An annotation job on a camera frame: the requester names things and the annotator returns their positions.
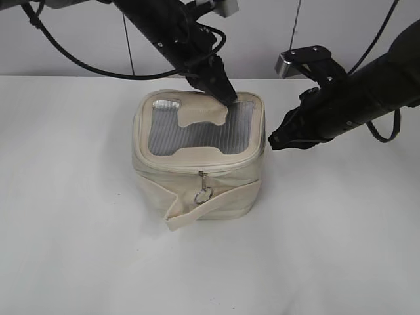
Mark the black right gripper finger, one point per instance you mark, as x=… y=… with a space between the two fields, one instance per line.
x=295 y=131

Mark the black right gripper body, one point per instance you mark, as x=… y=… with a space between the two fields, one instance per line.
x=343 y=106

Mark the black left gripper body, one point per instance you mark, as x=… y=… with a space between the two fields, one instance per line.
x=185 y=44

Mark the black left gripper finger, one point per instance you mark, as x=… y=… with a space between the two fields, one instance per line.
x=210 y=77

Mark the cream canvas zipper bag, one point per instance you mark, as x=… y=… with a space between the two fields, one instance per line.
x=197 y=159

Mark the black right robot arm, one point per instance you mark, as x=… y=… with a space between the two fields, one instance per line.
x=399 y=71

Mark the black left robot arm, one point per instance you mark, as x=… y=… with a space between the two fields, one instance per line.
x=142 y=14

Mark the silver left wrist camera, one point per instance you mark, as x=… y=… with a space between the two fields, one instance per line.
x=223 y=8

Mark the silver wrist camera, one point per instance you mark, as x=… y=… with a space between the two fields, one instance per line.
x=223 y=8
x=314 y=62

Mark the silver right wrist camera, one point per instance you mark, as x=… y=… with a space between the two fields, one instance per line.
x=314 y=62

